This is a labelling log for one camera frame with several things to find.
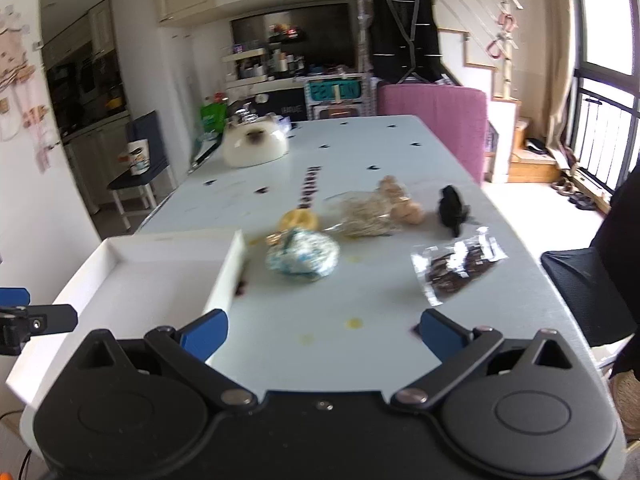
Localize clear packet of brown pieces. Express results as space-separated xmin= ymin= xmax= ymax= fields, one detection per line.
xmin=410 ymin=226 xmax=509 ymax=307

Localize blue chair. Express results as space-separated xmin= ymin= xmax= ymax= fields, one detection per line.
xmin=107 ymin=110 xmax=177 ymax=232

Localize green bag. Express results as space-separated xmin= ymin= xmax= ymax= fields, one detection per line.
xmin=200 ymin=101 xmax=229 ymax=139

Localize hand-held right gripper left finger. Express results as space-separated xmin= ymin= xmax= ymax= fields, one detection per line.
xmin=70 ymin=309 xmax=257 ymax=411

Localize black mesh office chair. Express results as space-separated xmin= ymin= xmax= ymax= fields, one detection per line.
xmin=540 ymin=246 xmax=637 ymax=349

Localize pink sofa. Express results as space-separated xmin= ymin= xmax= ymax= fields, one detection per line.
xmin=377 ymin=82 xmax=489 ymax=184

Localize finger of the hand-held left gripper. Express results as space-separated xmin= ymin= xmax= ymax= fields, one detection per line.
xmin=0 ymin=287 xmax=32 ymax=307
xmin=0 ymin=304 xmax=79 ymax=356

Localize printed paper cup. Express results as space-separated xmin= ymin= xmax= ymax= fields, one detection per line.
xmin=125 ymin=141 xmax=150 ymax=176

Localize teal lettered sign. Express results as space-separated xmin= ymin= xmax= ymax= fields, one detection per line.
xmin=305 ymin=77 xmax=364 ymax=107

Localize person's dark clothing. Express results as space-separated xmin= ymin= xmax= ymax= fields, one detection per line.
xmin=589 ymin=160 xmax=640 ymax=413

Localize clear bag of beige strands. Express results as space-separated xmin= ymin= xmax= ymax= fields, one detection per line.
xmin=327 ymin=191 xmax=403 ymax=239

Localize black tongs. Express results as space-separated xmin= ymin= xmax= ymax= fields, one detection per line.
xmin=189 ymin=139 xmax=222 ymax=174

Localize black soft item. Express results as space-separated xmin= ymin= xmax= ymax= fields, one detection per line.
xmin=437 ymin=185 xmax=474 ymax=238

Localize yellow round soft item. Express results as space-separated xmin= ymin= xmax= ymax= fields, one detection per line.
xmin=279 ymin=209 xmax=321 ymax=234

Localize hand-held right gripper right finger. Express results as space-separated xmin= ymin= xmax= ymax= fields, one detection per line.
xmin=391 ymin=308 xmax=574 ymax=409

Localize black vest with white trim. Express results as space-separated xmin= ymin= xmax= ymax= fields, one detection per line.
xmin=369 ymin=0 xmax=444 ymax=84

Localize blue white patterned bundle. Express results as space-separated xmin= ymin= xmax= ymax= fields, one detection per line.
xmin=265 ymin=227 xmax=341 ymax=282

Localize wall poster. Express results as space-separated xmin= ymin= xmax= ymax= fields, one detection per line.
xmin=0 ymin=4 xmax=52 ymax=173

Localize beige curtain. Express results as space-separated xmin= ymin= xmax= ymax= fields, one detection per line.
xmin=541 ymin=0 xmax=582 ymax=162

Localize white cat-shaped bowl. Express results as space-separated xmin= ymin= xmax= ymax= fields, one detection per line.
xmin=221 ymin=114 xmax=290 ymax=169

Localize white plastic tray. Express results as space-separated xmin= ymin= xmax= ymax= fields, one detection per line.
xmin=5 ymin=230 xmax=249 ymax=411

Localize pink hanging hooks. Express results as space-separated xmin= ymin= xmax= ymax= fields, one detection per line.
xmin=484 ymin=2 xmax=519 ymax=62

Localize row of shoes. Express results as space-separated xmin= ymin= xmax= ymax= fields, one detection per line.
xmin=551 ymin=176 xmax=599 ymax=211

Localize white shelf rack with bottles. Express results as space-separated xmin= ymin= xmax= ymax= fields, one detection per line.
xmin=221 ymin=45 xmax=273 ymax=87

